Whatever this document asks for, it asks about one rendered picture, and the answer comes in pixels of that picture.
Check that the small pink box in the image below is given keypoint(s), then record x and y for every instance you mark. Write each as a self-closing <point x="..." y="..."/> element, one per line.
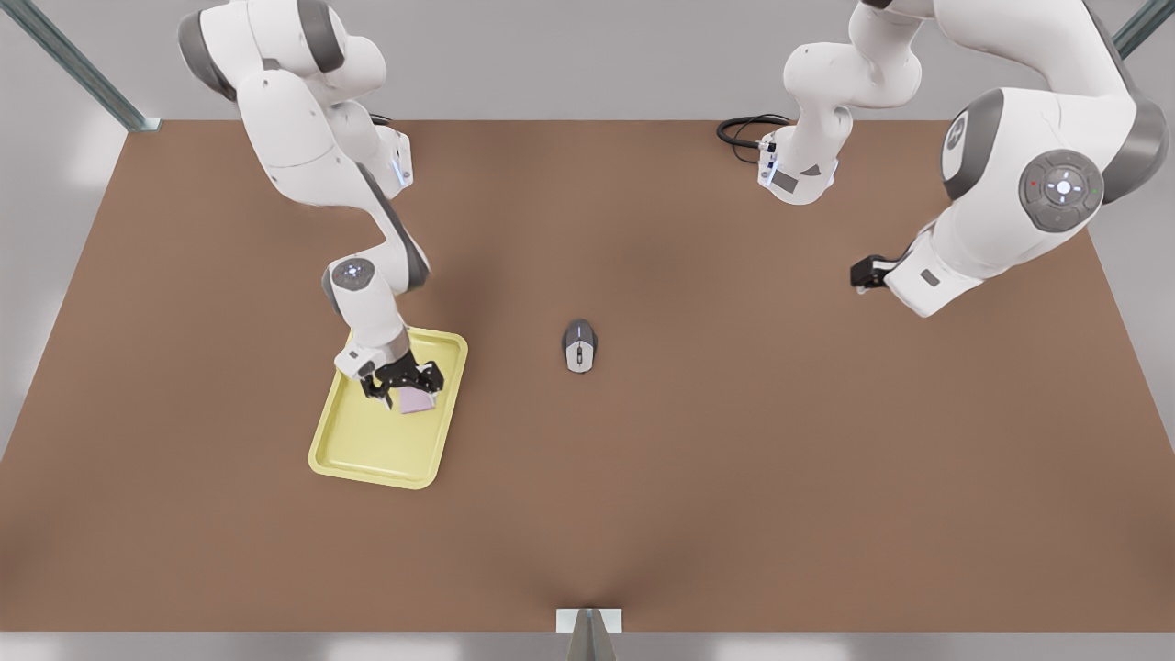
<point x="416" y="400"/>

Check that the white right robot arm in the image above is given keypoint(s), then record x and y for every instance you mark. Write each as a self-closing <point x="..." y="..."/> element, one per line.
<point x="303" y="138"/>

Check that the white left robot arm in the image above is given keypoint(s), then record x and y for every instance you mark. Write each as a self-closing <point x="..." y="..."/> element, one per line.
<point x="1019" y="174"/>

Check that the yellow plastic tray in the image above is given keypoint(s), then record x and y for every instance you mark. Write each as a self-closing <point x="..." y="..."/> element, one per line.
<point x="386" y="441"/>

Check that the grey computer mouse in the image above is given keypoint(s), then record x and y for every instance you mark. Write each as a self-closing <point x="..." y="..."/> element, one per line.
<point x="579" y="345"/>

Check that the silver frame post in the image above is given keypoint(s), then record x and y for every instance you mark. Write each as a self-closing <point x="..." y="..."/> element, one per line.
<point x="78" y="62"/>
<point x="1143" y="26"/>
<point x="589" y="635"/>

